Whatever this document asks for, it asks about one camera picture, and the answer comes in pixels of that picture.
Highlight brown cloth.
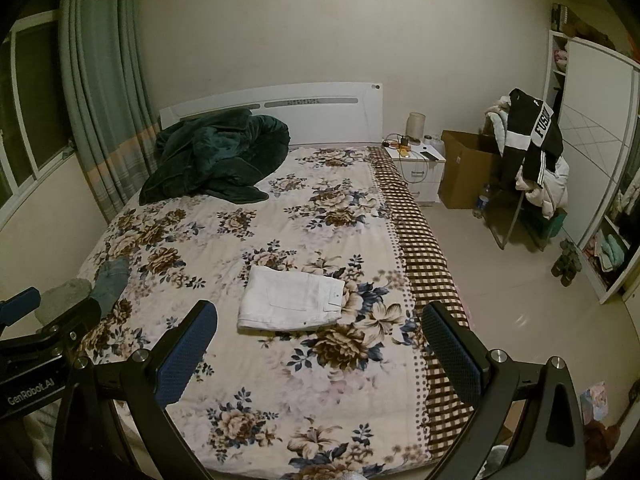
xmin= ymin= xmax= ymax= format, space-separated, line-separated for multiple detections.
xmin=582 ymin=420 xmax=621 ymax=466

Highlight large cardboard box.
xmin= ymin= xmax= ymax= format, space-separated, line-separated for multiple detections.
xmin=439 ymin=130 xmax=511 ymax=210

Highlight patterned bag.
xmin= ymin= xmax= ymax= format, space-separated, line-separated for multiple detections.
xmin=580 ymin=382 xmax=608 ymax=423

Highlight cream table lamp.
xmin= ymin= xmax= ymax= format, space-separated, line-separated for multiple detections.
xmin=405 ymin=112 xmax=426 ymax=146

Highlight chair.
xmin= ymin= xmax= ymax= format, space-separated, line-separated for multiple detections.
xmin=487 ymin=187 xmax=566 ymax=251

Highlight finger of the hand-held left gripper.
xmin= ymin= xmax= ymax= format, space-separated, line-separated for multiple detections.
xmin=0 ymin=287 xmax=42 ymax=333
xmin=0 ymin=297 xmax=103 ymax=361

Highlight white puffer jacket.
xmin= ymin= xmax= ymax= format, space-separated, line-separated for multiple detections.
xmin=482 ymin=95 xmax=571 ymax=218

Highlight white wardrobe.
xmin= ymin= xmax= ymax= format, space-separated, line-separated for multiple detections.
xmin=547 ymin=2 xmax=640 ymax=306

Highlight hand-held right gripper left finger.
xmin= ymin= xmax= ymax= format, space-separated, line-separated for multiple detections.
xmin=52 ymin=300 xmax=219 ymax=480

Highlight blue jeans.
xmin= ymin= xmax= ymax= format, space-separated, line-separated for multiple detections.
xmin=92 ymin=256 xmax=132 ymax=313

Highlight window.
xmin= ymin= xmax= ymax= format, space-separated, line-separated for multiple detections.
xmin=0 ymin=7 xmax=76 ymax=206

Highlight white nightstand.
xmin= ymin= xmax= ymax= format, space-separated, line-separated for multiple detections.
xmin=382 ymin=142 xmax=447 ymax=204

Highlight grey folded sweater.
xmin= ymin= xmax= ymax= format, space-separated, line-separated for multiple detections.
xmin=34 ymin=279 xmax=93 ymax=326

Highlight green striped curtain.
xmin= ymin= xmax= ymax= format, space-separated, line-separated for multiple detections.
xmin=57 ymin=0 xmax=161 ymax=223

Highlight white bed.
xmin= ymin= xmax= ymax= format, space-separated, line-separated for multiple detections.
xmin=75 ymin=81 xmax=476 ymax=480

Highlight teal folded towel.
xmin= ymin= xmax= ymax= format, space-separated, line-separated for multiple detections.
xmin=597 ymin=232 xmax=631 ymax=271

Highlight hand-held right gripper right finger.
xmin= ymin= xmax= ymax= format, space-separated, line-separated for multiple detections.
xmin=422 ymin=301 xmax=586 ymax=480

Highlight bed with floral cover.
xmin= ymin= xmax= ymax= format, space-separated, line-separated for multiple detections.
xmin=75 ymin=145 xmax=476 ymax=480

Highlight water bottle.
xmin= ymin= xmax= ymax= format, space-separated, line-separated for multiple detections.
xmin=472 ymin=184 xmax=493 ymax=218

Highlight dark slippers on floor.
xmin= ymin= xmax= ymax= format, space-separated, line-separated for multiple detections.
xmin=551 ymin=239 xmax=583 ymax=286

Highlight white pants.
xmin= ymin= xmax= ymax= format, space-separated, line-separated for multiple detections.
xmin=236 ymin=265 xmax=346 ymax=333

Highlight dark green blanket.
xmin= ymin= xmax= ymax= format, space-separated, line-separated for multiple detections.
xmin=139 ymin=108 xmax=291 ymax=206

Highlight green box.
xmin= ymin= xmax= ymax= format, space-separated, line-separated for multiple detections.
xmin=542 ymin=207 xmax=568 ymax=238

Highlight black and white jacket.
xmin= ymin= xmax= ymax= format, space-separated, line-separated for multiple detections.
xmin=500 ymin=88 xmax=565 ymax=188

